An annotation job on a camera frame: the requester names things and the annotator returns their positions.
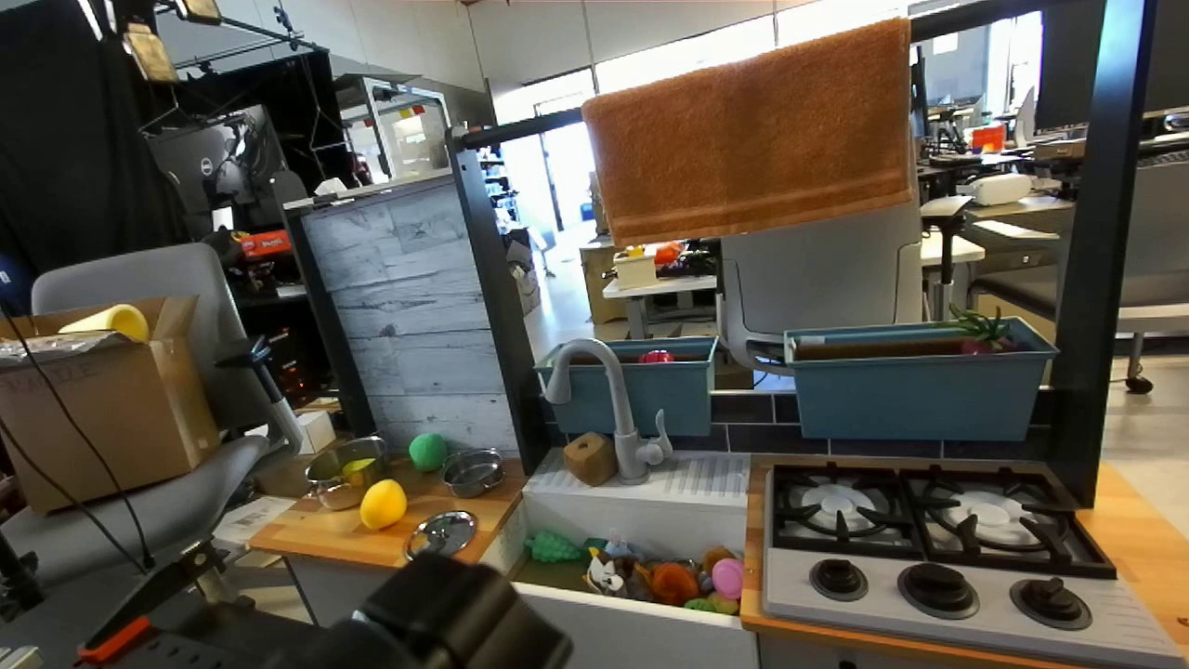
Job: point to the grey wood backsplash panel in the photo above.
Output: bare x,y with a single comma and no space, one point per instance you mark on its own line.
403,285

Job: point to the black camera foreground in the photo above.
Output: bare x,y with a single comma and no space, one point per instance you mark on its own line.
429,615

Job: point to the silver pot lid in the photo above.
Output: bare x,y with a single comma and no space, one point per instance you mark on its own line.
444,534

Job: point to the brown sponge block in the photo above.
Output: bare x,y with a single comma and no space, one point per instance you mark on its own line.
588,458

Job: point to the grey office chair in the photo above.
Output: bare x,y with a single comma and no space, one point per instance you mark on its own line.
68,559

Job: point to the green toy in sink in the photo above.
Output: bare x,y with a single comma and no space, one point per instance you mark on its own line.
549,548

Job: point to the orange hanging towel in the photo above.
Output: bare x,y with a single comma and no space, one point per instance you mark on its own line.
766,142

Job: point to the white toy sink basin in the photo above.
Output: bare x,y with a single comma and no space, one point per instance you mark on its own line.
682,510

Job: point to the toy gas stove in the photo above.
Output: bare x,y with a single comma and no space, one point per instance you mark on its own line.
985,559

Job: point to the yellow lemon toy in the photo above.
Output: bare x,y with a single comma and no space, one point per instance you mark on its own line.
385,503

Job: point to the orange toy in sink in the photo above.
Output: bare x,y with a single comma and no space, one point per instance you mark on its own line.
673,586

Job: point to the right blue planter box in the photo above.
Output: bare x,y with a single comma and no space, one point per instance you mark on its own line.
917,381

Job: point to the yellow cup on box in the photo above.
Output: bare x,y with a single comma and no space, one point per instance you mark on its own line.
128,321

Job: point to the left blue planter box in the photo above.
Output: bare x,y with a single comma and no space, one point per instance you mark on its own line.
664,376

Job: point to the black frame post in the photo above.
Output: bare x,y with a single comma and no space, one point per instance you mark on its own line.
1099,248

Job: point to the silver pot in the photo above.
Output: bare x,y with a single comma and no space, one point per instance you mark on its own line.
344,474

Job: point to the small silver bowl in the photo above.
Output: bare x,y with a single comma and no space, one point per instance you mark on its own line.
473,474

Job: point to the cardboard box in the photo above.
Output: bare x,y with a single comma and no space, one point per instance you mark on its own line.
100,416

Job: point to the pink toy in sink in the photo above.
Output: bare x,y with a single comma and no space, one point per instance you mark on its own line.
726,579

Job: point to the grey toy faucet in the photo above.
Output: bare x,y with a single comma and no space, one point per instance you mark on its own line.
634,453

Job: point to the blue planter box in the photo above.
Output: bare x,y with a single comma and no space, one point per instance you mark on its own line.
917,381
664,376

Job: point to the green round toy object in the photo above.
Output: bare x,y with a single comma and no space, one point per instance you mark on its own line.
429,453

